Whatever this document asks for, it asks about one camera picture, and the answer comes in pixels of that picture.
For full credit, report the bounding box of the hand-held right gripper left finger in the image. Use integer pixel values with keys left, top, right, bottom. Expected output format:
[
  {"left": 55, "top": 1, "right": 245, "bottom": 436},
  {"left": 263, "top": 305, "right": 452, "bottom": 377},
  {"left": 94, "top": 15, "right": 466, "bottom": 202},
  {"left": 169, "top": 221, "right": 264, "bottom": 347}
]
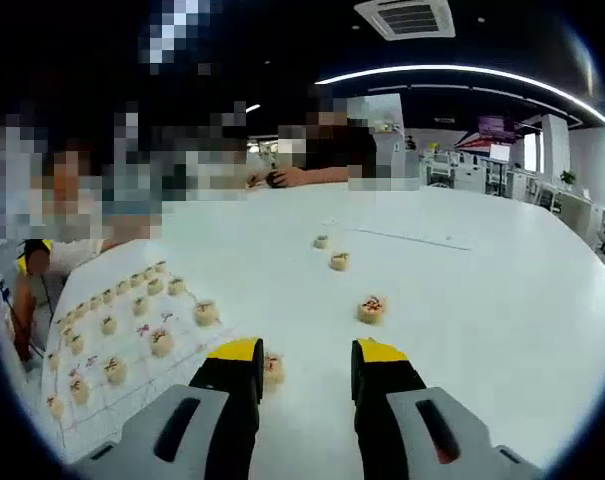
[{"left": 66, "top": 337, "right": 265, "bottom": 480}]

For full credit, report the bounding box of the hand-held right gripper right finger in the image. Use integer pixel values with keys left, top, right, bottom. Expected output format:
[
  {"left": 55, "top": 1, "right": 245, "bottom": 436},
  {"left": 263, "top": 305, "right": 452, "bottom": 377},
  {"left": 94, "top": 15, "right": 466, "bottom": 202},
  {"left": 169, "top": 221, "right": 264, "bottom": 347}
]
[{"left": 350, "top": 338, "right": 543, "bottom": 480}]

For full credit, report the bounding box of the clear paper chessboard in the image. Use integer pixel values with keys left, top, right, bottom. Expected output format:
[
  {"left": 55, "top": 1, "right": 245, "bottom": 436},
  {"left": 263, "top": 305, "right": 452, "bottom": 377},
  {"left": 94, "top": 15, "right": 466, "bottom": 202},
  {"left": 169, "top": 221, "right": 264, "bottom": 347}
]
[{"left": 40, "top": 256, "right": 239, "bottom": 452}]

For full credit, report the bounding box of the group of black-marked chess pieces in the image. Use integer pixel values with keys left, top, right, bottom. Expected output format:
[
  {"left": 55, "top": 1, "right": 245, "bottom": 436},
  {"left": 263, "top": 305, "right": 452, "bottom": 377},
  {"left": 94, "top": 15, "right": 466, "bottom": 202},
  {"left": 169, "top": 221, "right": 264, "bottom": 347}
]
[{"left": 46, "top": 258, "right": 187, "bottom": 374}]

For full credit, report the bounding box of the group of red-marked chess pieces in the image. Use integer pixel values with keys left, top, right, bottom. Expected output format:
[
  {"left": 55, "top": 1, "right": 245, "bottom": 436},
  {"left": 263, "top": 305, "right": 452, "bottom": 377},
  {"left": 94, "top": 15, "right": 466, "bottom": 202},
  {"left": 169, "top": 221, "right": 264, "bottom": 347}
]
[{"left": 46, "top": 232, "right": 390, "bottom": 422}]

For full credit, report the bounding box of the white office desk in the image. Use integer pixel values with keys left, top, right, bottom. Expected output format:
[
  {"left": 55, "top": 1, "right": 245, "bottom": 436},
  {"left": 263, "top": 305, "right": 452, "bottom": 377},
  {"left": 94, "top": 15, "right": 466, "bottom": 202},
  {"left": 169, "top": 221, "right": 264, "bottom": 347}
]
[{"left": 421, "top": 148, "right": 599, "bottom": 237}]

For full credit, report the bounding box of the curved ceiling light strip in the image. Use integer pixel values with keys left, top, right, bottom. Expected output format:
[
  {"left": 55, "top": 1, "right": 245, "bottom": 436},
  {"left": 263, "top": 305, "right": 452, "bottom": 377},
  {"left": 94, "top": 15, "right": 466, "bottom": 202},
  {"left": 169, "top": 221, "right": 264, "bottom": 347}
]
[{"left": 313, "top": 63, "right": 605, "bottom": 127}]

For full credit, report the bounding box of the ceiling air conditioner vent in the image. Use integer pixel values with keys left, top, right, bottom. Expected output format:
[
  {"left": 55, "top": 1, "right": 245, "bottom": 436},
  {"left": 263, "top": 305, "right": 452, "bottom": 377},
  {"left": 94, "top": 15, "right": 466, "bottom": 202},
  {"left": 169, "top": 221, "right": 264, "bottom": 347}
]
[{"left": 353, "top": 0, "right": 456, "bottom": 42}]

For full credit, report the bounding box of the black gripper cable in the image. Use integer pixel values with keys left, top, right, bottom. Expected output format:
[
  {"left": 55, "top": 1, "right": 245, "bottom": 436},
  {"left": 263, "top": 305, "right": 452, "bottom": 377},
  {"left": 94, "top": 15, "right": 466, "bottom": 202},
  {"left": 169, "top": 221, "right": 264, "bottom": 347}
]
[{"left": 1, "top": 276, "right": 59, "bottom": 362}]

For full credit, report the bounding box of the white table cable cover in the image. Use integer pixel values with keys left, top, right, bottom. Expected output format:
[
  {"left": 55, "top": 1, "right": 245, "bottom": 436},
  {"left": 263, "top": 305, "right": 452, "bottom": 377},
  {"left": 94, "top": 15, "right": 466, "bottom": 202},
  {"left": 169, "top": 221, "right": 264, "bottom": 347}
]
[{"left": 321, "top": 216, "right": 471, "bottom": 252}]

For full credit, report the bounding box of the purple wall screen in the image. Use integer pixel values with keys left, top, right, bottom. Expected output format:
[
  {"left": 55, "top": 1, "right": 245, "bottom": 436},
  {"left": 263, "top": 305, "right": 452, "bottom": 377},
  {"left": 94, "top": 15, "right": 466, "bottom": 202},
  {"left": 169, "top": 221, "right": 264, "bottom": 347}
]
[{"left": 476, "top": 115, "right": 516, "bottom": 141}]

